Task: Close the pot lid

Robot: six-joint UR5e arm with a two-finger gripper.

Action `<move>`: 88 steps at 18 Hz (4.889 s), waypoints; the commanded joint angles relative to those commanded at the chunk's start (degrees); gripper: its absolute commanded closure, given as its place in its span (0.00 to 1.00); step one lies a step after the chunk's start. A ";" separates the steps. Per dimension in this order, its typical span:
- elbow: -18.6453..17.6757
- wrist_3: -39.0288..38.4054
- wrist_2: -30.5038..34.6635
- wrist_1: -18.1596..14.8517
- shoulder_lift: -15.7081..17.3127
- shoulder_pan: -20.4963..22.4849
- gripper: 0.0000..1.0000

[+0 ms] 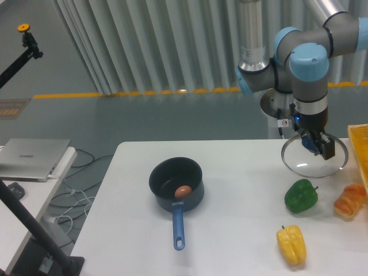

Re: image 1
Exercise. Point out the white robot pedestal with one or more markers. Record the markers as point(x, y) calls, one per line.
point(275, 106)

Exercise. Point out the orange croissant bread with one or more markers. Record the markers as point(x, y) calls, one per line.
point(350, 201)

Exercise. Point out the yellow bell pepper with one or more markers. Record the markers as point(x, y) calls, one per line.
point(291, 244)

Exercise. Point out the glass pot lid blue knob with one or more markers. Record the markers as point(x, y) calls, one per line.
point(309, 164)

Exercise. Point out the dark blue saucepan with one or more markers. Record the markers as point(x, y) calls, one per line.
point(164, 179)

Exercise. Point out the brown egg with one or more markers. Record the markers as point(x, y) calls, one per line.
point(183, 191)

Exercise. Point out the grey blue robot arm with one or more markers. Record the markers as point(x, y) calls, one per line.
point(300, 64)

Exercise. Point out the silver laptop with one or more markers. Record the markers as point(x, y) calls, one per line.
point(31, 159)

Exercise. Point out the green bell pepper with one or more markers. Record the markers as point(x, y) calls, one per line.
point(301, 196)

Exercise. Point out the black mouse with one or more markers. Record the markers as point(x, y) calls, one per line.
point(17, 190)

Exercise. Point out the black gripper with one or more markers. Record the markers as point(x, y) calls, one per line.
point(305, 123)

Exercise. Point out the black stand pole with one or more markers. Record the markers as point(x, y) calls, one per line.
point(71, 265)

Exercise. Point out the white side table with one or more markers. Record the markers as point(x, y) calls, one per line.
point(14, 235)

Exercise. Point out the yellow plastic basket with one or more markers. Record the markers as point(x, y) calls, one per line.
point(357, 135)

